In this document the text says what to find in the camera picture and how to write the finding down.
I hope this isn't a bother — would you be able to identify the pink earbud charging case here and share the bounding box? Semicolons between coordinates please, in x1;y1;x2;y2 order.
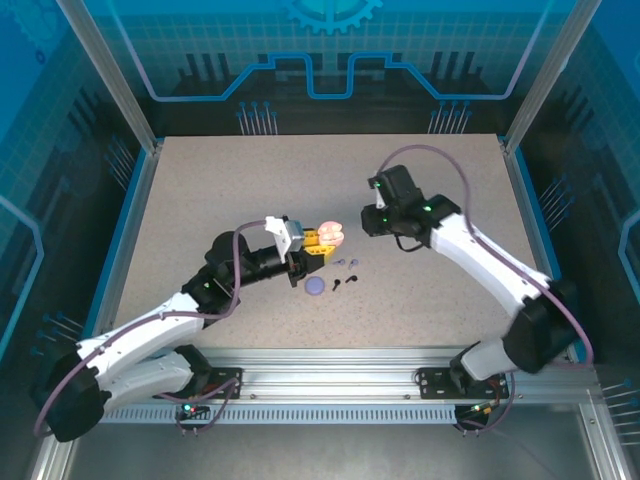
318;220;347;247

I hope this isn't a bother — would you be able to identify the steel lower shelf panel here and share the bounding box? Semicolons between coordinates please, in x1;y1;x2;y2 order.
59;422;601;480

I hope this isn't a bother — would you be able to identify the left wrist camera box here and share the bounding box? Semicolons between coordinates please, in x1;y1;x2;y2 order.
263;214;307;257

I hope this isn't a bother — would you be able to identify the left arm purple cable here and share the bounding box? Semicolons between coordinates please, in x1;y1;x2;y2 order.
32;219;269;439

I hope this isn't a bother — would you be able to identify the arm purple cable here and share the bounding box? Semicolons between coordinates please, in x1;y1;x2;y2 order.
378;143;597;436
32;219;269;439

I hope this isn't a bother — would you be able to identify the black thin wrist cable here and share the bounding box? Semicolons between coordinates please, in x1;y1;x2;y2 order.
395;233;432;254

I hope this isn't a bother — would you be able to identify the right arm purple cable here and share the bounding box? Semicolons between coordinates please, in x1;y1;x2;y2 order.
378;143;597;436

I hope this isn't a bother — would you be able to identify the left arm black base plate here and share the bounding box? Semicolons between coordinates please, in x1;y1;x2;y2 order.
197;367;245;400

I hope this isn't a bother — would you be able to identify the aluminium mounting rail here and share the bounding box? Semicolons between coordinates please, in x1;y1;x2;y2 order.
64;346;599;406

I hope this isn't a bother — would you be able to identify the aluminium table side rail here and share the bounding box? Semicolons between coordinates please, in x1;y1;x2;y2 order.
74;139;165;364
499;138;591;365

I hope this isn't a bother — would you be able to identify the slotted grey cable duct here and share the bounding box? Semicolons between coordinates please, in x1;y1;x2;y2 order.
99;404;459;425

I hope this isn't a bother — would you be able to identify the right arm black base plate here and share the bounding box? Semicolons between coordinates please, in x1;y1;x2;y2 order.
417;367;516;400

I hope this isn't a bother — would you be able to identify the aluminium frame post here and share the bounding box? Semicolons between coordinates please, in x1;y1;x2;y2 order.
56;0;165;154
501;0;605;155

